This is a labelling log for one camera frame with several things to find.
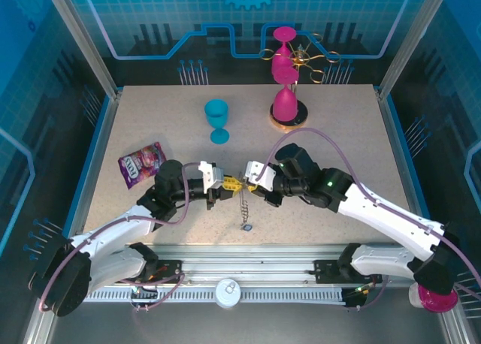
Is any pink and white cup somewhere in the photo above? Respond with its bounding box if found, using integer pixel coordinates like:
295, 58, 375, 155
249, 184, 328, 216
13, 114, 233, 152
408, 282, 459, 314

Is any silver keyring with chain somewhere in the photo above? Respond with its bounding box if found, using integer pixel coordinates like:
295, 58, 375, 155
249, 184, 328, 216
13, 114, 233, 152
237, 184, 252, 227

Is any white round can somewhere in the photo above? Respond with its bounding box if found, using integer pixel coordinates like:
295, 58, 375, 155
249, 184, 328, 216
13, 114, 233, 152
213, 278, 241, 308

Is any gold wire glass rack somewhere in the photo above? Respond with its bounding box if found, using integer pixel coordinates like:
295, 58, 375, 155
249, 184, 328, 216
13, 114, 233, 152
259, 31, 341, 133

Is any blue plastic goblet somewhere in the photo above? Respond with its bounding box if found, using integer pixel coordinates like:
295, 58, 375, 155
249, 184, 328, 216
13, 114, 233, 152
204, 98, 230, 144

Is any pink plastic goblet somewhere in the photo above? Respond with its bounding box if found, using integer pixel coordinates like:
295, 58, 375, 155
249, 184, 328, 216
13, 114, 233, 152
272, 66, 301, 122

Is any purple candy packet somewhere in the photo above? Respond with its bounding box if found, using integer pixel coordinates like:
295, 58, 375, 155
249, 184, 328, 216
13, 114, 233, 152
117, 141, 168, 190

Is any white slotted cable duct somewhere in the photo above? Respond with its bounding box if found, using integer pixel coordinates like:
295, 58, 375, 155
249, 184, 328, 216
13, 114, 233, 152
84, 286, 346, 304

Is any aluminium frame post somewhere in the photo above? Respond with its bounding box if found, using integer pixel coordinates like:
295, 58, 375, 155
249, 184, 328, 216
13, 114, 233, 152
377, 0, 454, 99
41, 0, 123, 99

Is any aluminium side rail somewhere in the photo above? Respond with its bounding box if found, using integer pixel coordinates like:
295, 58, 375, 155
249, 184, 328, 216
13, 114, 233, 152
375, 86, 443, 257
63, 90, 123, 247

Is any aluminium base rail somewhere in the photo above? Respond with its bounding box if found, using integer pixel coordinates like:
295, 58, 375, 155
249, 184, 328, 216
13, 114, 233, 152
112, 244, 422, 285

